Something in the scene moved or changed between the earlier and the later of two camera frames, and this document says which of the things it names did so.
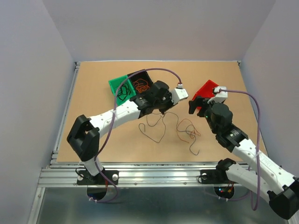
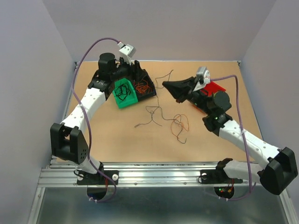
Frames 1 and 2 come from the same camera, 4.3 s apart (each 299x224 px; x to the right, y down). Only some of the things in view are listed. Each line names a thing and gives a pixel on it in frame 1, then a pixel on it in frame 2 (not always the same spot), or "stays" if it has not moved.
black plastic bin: [141, 81] stays
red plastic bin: [206, 91] stays
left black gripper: [168, 95] -> [135, 67]
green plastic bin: [125, 91] stays
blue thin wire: [163, 135] -> [153, 108]
